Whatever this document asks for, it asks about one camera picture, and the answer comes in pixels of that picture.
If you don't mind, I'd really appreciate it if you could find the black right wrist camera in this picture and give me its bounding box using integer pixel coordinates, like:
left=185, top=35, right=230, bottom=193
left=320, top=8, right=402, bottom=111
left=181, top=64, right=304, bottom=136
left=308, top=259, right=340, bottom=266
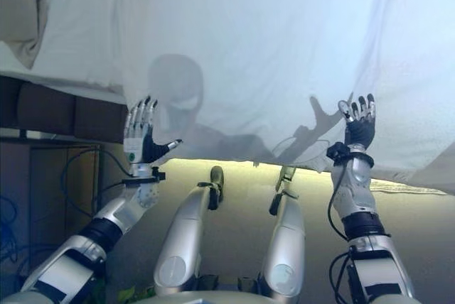
left=326, top=142, right=351, bottom=166

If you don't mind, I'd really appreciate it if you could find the small pale fringed rug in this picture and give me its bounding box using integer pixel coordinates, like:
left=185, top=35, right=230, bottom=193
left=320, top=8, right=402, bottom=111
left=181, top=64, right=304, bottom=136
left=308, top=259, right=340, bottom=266
left=369, top=180, right=449, bottom=197

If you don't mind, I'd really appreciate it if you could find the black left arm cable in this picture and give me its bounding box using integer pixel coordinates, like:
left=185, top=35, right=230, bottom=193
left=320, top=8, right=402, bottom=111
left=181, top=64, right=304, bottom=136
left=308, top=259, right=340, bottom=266
left=62, top=147, right=132, bottom=219

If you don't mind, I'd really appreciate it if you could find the brown upholstered bed frame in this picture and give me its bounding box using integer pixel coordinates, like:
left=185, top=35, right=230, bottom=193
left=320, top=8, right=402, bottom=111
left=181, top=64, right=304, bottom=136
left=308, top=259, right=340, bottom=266
left=0, top=75, right=131, bottom=145

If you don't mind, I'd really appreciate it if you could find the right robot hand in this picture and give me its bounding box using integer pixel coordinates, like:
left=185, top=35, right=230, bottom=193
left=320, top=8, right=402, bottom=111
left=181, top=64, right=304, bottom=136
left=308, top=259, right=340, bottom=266
left=336, top=93, right=377, bottom=151

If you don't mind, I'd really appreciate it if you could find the white fitted bed sheet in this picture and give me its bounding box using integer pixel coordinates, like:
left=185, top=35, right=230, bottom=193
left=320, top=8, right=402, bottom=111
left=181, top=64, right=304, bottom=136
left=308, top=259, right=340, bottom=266
left=0, top=40, right=129, bottom=101

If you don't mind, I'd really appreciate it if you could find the beige bedspread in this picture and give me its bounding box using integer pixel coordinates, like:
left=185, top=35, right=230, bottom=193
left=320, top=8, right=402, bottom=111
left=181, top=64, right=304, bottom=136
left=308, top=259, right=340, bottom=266
left=369, top=143, right=455, bottom=197

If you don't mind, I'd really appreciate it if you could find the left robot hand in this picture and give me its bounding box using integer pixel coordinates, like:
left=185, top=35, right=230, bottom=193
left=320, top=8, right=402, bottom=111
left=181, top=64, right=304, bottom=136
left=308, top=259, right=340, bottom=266
left=122, top=94, right=184, bottom=177

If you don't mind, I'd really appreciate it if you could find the large beige pillow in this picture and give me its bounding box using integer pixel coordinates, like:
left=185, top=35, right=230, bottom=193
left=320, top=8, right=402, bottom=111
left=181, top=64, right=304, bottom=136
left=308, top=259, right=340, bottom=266
left=0, top=0, right=50, bottom=70

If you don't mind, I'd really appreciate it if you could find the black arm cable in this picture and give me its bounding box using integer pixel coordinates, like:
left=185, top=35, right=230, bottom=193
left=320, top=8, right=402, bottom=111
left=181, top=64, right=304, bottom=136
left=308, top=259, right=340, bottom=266
left=326, top=161, right=356, bottom=304
left=62, top=147, right=132, bottom=219

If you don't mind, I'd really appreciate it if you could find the silver right robot leg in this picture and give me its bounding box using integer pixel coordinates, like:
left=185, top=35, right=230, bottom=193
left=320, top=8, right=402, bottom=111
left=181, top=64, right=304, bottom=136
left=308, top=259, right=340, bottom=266
left=261, top=164, right=307, bottom=300

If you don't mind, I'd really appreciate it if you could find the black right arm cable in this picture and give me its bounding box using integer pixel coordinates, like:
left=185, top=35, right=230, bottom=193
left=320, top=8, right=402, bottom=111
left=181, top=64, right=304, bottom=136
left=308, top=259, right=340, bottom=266
left=326, top=161, right=356, bottom=304

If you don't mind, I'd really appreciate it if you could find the white duvet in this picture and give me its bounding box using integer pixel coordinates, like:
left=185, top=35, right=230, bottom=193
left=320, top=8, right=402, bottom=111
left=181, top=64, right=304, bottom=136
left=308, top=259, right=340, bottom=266
left=33, top=0, right=455, bottom=177

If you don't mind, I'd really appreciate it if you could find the wooden nightstand with drawers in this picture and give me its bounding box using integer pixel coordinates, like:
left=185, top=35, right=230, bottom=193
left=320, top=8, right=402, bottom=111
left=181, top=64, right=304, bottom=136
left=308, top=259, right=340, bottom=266
left=0, top=136, right=104, bottom=283

